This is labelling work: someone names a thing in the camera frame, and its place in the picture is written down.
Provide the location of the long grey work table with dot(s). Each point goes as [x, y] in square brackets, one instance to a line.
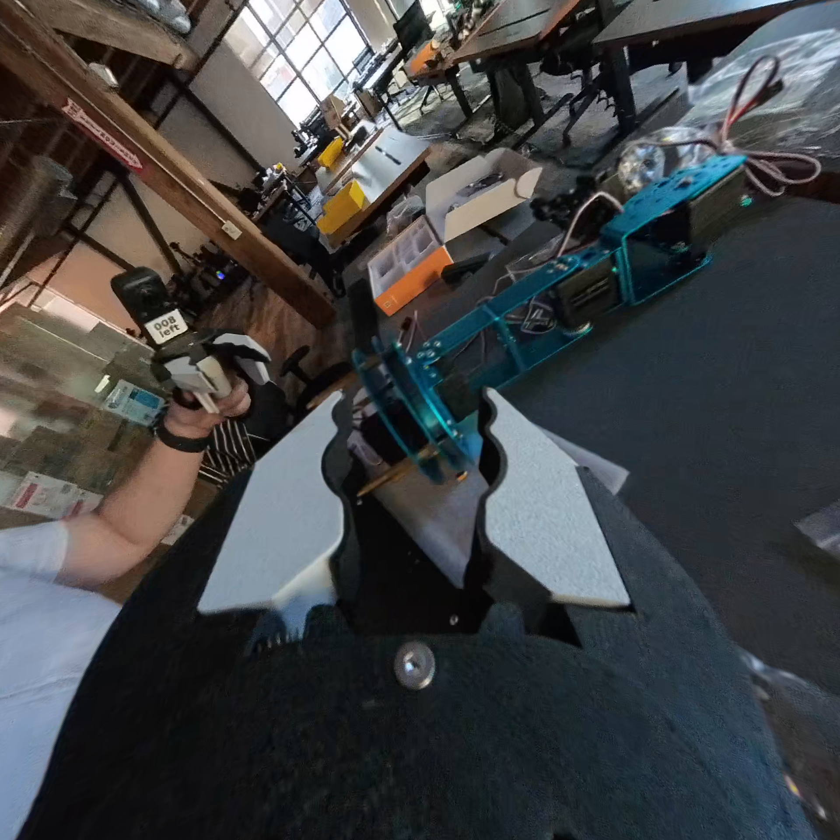
[387, 157]

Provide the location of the empty black desk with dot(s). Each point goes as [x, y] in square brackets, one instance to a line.
[525, 26]
[689, 19]

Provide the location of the yellow storage bin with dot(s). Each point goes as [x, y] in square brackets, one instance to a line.
[341, 207]
[331, 152]

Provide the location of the small black case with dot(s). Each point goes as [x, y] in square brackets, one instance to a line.
[463, 270]

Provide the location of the red white sign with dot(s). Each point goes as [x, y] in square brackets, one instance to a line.
[105, 134]

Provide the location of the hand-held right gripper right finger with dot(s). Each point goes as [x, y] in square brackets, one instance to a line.
[551, 525]

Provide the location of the white foam sheet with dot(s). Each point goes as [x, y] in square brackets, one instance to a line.
[433, 525]

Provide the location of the blue toy robot arm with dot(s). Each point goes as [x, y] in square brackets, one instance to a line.
[656, 216]

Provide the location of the person's left forearm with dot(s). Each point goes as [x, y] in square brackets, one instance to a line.
[131, 518]

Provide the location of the white packing box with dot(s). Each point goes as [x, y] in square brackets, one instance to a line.
[479, 203]

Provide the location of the black swivel office chair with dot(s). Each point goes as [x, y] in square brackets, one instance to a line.
[302, 249]
[315, 387]

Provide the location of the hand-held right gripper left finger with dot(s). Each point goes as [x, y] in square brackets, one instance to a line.
[275, 525]

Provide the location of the person's left hand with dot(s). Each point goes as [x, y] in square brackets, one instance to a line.
[216, 423]

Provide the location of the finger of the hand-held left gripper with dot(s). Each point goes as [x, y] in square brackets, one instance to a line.
[239, 342]
[253, 371]

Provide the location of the large glass window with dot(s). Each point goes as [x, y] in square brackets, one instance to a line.
[289, 52]

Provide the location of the person's white clothing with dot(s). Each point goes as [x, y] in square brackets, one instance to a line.
[39, 656]

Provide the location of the black wrist band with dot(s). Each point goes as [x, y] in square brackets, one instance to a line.
[184, 445]

